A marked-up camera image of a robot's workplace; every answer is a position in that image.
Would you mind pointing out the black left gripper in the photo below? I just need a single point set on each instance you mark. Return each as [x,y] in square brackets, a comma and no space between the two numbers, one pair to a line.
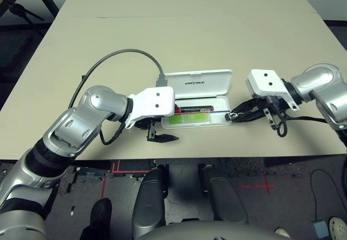
[143,123]

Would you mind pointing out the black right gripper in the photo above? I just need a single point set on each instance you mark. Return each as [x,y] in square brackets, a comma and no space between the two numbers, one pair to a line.
[271,115]

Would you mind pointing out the green highlighter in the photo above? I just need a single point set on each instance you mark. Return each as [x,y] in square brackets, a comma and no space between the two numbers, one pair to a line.
[189,118]

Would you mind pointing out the small silver metal clip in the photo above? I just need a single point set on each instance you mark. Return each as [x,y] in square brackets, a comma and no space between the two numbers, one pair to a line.
[227,116]

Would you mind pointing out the black marker with red cap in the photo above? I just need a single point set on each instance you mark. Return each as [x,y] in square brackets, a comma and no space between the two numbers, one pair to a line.
[198,107]

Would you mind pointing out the white hard pencil case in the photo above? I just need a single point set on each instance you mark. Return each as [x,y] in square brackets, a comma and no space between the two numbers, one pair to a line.
[203,81]

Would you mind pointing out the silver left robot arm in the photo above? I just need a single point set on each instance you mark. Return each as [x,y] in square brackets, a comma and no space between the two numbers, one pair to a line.
[76,120]

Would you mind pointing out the red floor tape cross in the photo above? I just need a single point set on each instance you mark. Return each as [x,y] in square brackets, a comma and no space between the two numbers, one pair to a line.
[267,185]

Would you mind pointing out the dark grey left robot leg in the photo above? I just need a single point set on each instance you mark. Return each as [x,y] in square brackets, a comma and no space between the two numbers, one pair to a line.
[149,202]

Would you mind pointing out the dark grey robot leg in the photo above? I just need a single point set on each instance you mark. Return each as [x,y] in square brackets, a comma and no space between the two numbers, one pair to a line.
[149,202]
[222,194]

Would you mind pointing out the dark grey right robot leg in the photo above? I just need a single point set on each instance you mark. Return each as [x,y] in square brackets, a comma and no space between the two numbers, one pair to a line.
[222,194]

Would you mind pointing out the black shoe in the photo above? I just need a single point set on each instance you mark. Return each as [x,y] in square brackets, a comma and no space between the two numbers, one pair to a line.
[100,213]

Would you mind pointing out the grey robot torso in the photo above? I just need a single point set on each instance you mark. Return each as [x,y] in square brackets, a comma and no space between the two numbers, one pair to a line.
[217,232]

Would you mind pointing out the white perforated shoe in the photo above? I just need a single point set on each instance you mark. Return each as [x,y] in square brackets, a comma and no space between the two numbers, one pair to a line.
[337,227]
[282,232]

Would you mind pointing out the blue-grey foot pedal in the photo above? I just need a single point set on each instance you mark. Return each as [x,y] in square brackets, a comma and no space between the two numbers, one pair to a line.
[320,229]

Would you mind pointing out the black tripod stand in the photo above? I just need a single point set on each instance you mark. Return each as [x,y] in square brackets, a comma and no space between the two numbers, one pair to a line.
[16,8]

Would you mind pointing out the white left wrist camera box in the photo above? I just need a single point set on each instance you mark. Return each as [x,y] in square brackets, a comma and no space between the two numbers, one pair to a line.
[157,100]

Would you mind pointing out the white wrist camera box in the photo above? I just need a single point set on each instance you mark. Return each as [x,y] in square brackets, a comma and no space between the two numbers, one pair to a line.
[267,83]
[157,100]

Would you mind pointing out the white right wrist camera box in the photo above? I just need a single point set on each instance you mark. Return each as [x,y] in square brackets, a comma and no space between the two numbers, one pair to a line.
[267,83]

